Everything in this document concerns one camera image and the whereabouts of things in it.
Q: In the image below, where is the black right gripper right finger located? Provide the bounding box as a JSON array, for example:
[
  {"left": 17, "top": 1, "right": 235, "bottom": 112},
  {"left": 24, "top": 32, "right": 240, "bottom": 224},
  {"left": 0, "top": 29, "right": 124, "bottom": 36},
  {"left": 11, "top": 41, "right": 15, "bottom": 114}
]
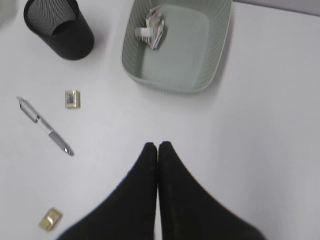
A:
[{"left": 158, "top": 141, "right": 265, "bottom": 240}]

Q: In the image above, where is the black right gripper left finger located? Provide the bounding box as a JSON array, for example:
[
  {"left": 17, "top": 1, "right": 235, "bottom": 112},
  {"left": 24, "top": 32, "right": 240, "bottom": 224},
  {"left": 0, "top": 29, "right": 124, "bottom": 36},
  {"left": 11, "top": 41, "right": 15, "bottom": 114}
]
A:
[{"left": 58, "top": 142, "right": 158, "bottom": 240}]

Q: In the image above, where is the printed waste paper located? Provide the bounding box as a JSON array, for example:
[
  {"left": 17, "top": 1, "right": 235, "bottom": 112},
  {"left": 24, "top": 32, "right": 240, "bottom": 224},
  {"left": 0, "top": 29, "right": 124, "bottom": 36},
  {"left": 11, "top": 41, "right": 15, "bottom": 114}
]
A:
[{"left": 134, "top": 7, "right": 165, "bottom": 50}]

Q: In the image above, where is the yellow eraser front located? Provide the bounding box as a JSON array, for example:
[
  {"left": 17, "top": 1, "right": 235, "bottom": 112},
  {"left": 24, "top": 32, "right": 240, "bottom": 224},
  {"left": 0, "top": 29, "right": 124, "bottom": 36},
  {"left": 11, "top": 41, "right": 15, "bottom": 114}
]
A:
[{"left": 38, "top": 208, "right": 63, "bottom": 232}]

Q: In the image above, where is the yellow eraser with barcode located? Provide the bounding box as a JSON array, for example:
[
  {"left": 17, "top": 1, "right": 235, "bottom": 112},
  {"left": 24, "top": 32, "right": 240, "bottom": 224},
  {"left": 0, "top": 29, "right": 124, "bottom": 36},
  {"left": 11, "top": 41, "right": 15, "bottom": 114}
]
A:
[{"left": 64, "top": 90, "right": 81, "bottom": 109}]

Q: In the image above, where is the white grey ballpoint pen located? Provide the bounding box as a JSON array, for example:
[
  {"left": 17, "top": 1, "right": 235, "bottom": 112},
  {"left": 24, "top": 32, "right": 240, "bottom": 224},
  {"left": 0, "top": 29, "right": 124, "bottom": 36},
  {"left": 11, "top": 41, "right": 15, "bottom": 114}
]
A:
[{"left": 16, "top": 96, "right": 75, "bottom": 157}]

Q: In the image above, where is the pale green woven plastic basket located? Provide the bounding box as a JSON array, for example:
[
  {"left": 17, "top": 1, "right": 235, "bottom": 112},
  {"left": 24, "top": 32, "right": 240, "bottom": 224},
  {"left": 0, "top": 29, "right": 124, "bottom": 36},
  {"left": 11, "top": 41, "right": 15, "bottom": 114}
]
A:
[{"left": 121, "top": 0, "right": 232, "bottom": 94}]

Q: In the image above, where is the black mesh pen holder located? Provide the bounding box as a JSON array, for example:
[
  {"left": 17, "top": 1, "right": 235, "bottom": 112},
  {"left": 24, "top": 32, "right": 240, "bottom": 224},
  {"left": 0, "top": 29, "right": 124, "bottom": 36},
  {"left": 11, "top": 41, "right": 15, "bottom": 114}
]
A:
[{"left": 23, "top": 0, "right": 95, "bottom": 61}]

